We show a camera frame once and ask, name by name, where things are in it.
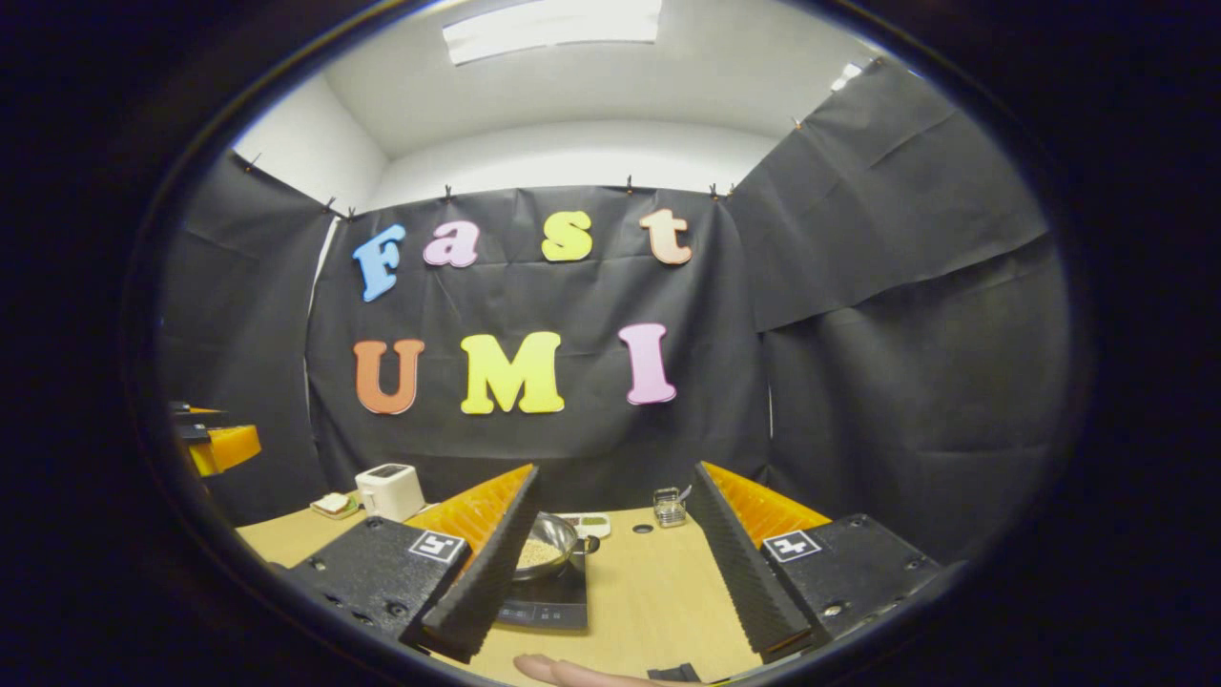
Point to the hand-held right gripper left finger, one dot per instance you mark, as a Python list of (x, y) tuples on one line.
[(477, 582)]

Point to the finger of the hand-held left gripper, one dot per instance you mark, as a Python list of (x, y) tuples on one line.
[(196, 412), (229, 448)]

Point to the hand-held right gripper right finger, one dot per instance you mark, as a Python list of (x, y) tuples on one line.
[(744, 572)]

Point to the black induction cooktop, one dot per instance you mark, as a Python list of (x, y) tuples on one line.
[(548, 606)]

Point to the stainless steel pot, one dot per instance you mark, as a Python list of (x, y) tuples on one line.
[(553, 530)]

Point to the heap of soybeans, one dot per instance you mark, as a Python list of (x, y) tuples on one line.
[(537, 554)]

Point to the sandwich with lettuce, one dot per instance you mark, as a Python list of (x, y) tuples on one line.
[(332, 503)]

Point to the white toaster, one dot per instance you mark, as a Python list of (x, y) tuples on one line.
[(389, 494)]

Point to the white divided bean dish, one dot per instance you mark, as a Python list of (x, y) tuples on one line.
[(593, 523)]

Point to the small white sandwich tray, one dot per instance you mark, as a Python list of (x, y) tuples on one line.
[(351, 515)]

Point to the small ceiling light panel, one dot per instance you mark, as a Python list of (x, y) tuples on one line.
[(846, 76)]

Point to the large ceiling light panel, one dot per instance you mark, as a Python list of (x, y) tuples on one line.
[(553, 27)]

